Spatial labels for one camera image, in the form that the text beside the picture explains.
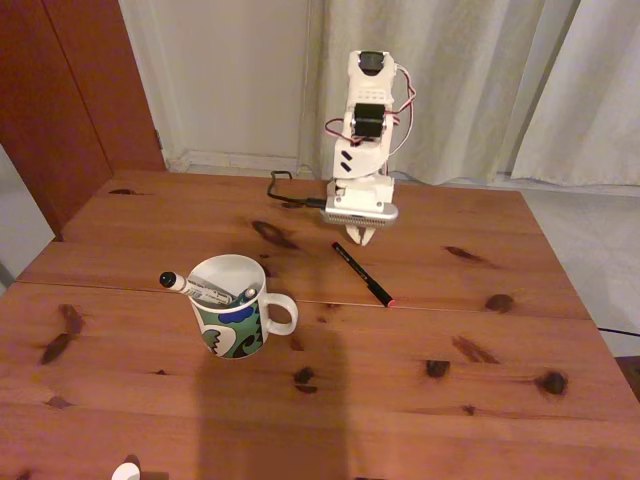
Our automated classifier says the black fineliner with red end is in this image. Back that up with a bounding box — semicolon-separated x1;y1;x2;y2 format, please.
330;241;398;309

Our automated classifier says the black and white marker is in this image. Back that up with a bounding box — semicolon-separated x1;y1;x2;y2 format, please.
159;271;234;307

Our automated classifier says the white mug green blue pattern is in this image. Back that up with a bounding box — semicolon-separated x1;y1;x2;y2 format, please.
185;253;300;360

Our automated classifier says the wide white curtain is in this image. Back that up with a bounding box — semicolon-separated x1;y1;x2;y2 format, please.
299;0;584;186

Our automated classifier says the narrow white curtain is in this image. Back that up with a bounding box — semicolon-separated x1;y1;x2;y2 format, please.
509;0;640;189

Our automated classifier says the brown wooden cabinet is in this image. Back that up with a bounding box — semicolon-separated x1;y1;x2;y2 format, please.
0;0;166;244

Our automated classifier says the silver camera box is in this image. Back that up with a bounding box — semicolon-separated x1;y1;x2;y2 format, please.
319;201;400;230

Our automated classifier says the black camera cable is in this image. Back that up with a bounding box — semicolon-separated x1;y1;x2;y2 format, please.
267;170;329;209

